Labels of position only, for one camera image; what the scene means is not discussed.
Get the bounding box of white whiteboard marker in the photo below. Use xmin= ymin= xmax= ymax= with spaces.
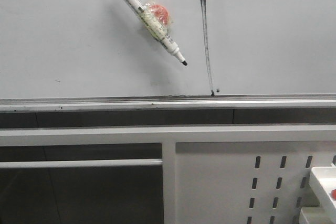
xmin=124 ymin=0 xmax=187 ymax=66

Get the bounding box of red magnet taped to marker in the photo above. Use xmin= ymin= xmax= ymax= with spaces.
xmin=145 ymin=1 xmax=173 ymax=31

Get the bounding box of white whiteboard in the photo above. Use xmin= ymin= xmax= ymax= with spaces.
xmin=1 ymin=0 xmax=335 ymax=99

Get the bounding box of white perforated pegboard panel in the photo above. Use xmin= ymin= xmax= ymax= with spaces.
xmin=176 ymin=141 xmax=335 ymax=223

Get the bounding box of white plastic tray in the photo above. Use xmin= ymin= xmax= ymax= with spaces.
xmin=309 ymin=166 xmax=335 ymax=223

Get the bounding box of white box lower right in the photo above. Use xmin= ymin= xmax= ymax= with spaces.
xmin=299 ymin=207 xmax=319 ymax=224

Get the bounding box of small red object in tray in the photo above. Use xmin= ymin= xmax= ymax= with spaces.
xmin=330 ymin=189 xmax=336 ymax=200

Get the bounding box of white metal frame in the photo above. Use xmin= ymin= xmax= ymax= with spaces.
xmin=1 ymin=125 xmax=335 ymax=223

